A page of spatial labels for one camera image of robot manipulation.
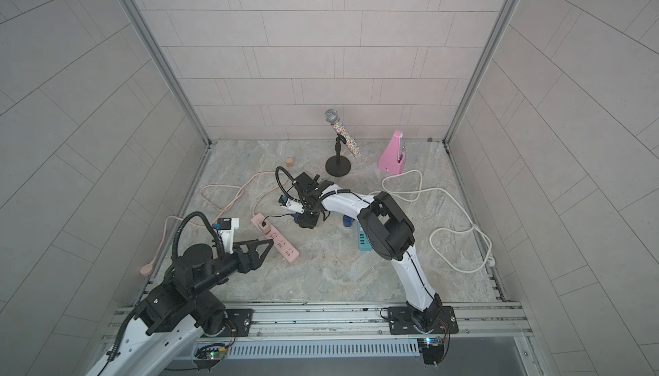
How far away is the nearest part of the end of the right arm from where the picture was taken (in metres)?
0.69

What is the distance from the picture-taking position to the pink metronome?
3.21 feet

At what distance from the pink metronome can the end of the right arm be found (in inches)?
14.4
